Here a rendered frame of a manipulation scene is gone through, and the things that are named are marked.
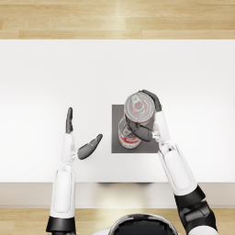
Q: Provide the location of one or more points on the red can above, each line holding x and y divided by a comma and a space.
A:
127, 137
139, 107

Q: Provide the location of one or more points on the dark grey square mat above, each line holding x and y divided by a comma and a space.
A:
117, 134

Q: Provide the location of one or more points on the dark round robot body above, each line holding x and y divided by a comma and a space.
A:
143, 226

